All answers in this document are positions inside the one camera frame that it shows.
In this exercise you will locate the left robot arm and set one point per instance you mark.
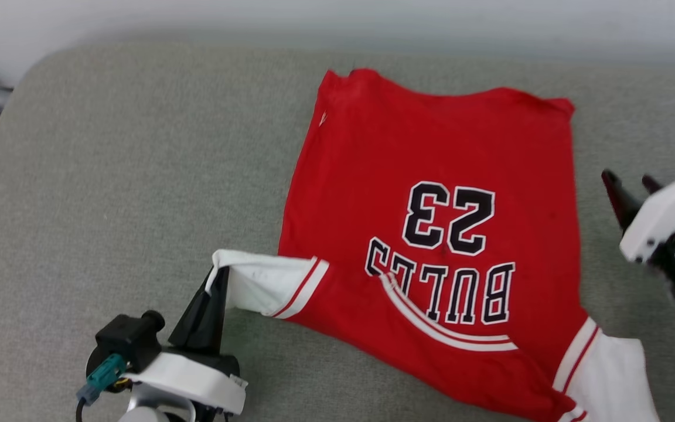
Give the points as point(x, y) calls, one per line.
point(144, 413)

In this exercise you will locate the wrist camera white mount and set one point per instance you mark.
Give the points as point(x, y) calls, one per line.
point(665, 217)
point(156, 366)

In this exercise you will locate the red white basketball jersey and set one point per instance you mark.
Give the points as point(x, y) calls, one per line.
point(431, 146)

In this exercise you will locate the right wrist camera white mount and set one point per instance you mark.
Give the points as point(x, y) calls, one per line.
point(665, 217)

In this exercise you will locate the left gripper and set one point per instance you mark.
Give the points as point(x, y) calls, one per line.
point(208, 358)

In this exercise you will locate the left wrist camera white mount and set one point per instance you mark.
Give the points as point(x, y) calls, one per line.
point(156, 366)

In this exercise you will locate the teal left camera connector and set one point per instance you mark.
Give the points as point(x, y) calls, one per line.
point(102, 378)

